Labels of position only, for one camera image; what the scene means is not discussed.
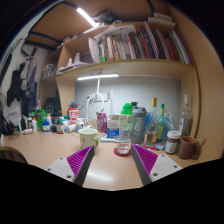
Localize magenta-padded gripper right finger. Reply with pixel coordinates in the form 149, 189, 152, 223
130, 143, 184, 186

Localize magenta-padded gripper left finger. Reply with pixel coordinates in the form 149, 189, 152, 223
45, 144, 96, 187

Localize clear green-capped drink bottle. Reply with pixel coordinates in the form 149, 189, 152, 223
116, 102, 134, 155

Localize brown jar with white lid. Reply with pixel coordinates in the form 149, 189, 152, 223
164, 130, 182, 155

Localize gold-capped glass bottle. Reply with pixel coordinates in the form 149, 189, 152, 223
143, 97, 159, 146

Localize light blue hairbrush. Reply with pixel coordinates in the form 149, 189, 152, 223
99, 136, 118, 144

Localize grey shaker bottle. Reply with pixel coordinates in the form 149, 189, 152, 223
131, 105, 148, 145

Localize green-capped glass bottle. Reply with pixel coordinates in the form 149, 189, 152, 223
156, 103, 166, 143

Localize dark bottle with green cap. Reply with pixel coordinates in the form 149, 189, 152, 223
55, 118, 65, 135

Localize brown mug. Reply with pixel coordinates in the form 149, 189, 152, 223
176, 135, 202, 160

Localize pink carton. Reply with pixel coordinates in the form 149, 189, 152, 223
96, 111, 108, 134

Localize blue and white carton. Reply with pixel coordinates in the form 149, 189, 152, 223
106, 114, 120, 139

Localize red and white canister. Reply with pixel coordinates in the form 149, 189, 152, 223
68, 107, 80, 125

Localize blue plastic bag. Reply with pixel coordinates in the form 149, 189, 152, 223
146, 108, 183, 141

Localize white bottle with blue label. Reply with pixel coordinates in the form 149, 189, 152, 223
42, 120, 51, 133

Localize clear glass bottle white cap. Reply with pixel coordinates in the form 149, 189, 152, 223
179, 93, 194, 137

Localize green canister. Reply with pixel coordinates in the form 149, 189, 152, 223
35, 109, 48, 132

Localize white power strip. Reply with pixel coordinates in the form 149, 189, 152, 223
87, 93, 110, 103

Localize under-shelf light tube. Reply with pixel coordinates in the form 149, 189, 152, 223
77, 73, 120, 81

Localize hanging clothes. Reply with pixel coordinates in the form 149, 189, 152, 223
6, 54, 39, 108

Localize wooden shelf unit with books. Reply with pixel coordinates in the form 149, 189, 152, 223
39, 20, 201, 113

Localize ceiling light tube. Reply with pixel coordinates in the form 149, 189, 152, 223
76, 7, 100, 28

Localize white mug with green handle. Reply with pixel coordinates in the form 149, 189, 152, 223
78, 128, 100, 150

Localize white cables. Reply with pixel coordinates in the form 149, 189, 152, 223
84, 92, 106, 129

